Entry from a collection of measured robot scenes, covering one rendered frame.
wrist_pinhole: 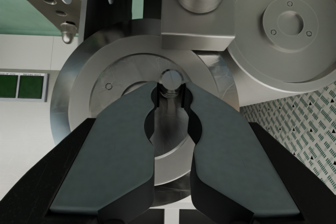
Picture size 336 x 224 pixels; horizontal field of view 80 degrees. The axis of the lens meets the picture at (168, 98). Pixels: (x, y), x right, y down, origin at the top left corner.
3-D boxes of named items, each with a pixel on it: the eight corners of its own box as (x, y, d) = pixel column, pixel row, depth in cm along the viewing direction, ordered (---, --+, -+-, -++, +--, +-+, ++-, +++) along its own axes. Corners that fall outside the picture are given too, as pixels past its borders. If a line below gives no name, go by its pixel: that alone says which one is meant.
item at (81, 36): (98, -113, 20) (80, 67, 18) (132, 13, 43) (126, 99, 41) (93, -113, 20) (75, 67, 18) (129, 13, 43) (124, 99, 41)
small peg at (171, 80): (188, 86, 11) (165, 96, 11) (183, 93, 14) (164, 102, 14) (177, 63, 11) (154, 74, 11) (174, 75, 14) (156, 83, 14)
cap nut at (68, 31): (73, 23, 48) (71, 41, 48) (79, 30, 52) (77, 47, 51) (57, 22, 48) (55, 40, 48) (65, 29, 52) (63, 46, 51)
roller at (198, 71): (207, 25, 16) (234, 173, 15) (179, 85, 42) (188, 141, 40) (61, 43, 16) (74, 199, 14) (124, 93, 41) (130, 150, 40)
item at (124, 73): (67, 87, 14) (161, 32, 14) (79, 92, 16) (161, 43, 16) (124, 184, 13) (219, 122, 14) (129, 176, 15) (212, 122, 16)
